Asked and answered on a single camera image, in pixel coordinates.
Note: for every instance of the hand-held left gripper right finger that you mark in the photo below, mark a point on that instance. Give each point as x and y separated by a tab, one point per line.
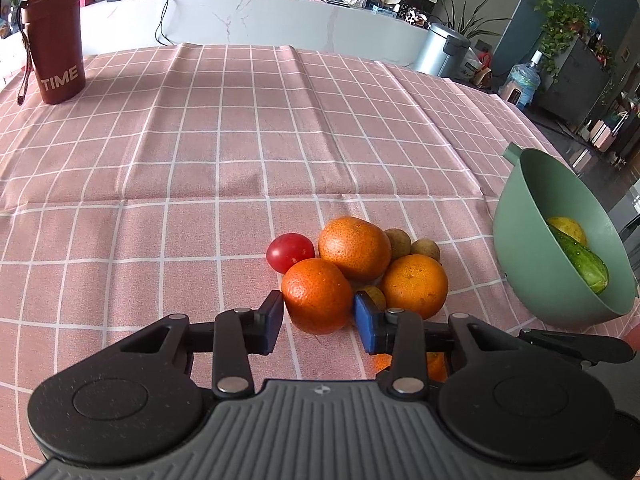
366	325

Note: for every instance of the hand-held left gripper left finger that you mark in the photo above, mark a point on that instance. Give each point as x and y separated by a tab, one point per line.
272	321

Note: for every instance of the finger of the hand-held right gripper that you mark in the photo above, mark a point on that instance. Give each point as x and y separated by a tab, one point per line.
590	350

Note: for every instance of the small hidden kiwi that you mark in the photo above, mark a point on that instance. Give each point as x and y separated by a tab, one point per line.
376	296

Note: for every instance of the orange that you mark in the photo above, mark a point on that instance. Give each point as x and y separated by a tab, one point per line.
436	366
317	295
415	285
355	247

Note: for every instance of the red tomato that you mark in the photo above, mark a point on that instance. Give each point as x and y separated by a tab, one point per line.
287	252

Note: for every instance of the brown kiwi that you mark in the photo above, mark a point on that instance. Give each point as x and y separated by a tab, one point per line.
398	242
426	250

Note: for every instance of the green plastic bowl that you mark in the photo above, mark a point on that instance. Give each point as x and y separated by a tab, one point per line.
530	240

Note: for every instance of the green cucumber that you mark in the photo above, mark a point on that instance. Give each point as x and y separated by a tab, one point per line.
585	265

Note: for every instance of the yellow lemon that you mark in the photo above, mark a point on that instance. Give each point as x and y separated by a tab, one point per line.
570	227

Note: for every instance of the pink checked tablecloth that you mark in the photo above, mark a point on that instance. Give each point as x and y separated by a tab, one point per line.
200	160

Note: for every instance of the small pink heater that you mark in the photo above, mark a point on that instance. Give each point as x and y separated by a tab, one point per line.
510	95

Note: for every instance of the grey cabinet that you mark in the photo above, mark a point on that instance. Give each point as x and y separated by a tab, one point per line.
575	80

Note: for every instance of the blue water jug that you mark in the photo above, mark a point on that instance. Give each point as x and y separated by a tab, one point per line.
525	80

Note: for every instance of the white plastic bag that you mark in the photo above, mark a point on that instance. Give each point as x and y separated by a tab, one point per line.
475	65

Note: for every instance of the silver pedal trash can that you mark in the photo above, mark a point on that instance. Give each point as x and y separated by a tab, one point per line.
440	52

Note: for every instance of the white marble tv cabinet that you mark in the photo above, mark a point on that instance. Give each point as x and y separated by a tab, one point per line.
280	20

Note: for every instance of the tall leafy floor plant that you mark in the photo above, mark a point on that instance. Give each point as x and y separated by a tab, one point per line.
465	20

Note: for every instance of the pothos plant on cabinet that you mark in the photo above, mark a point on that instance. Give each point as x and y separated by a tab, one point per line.
562	25

